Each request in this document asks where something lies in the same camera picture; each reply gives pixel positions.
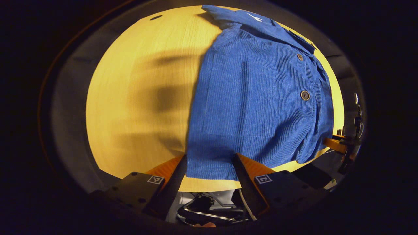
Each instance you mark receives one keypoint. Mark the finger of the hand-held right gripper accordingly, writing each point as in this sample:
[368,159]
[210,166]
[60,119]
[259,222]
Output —
[334,144]

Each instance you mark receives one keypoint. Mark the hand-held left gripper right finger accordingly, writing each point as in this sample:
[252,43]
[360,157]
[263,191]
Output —
[248,189]

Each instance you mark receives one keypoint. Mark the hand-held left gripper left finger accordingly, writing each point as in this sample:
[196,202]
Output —
[171,189]

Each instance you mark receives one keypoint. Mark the black white striped object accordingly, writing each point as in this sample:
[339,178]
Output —
[212,213]

